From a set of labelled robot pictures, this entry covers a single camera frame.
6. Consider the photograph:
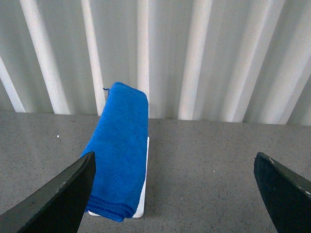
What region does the blue microfiber cloth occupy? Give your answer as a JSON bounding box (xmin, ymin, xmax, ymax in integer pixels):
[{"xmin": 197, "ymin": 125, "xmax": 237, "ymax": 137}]
[{"xmin": 82, "ymin": 82, "xmax": 148, "ymax": 222}]

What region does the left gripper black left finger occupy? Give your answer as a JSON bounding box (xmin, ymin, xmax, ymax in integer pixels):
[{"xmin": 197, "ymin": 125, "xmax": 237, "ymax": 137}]
[{"xmin": 0, "ymin": 152, "xmax": 96, "ymax": 233}]

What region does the white towel rack tray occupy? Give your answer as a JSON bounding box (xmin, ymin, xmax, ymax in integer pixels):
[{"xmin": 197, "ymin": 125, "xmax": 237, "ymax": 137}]
[{"xmin": 87, "ymin": 136, "xmax": 150, "ymax": 218}]

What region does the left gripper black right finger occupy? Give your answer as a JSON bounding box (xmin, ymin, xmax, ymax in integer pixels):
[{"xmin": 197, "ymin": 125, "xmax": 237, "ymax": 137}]
[{"xmin": 254, "ymin": 152, "xmax": 311, "ymax": 233}]

